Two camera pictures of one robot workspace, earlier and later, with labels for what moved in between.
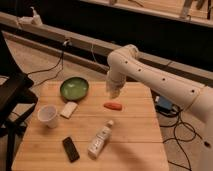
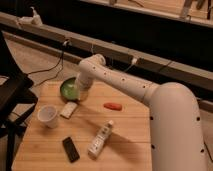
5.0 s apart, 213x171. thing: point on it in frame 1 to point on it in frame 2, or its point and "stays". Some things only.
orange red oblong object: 114,106 stays
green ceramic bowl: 74,88 stays
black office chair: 15,101 stays
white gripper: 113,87 to 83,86
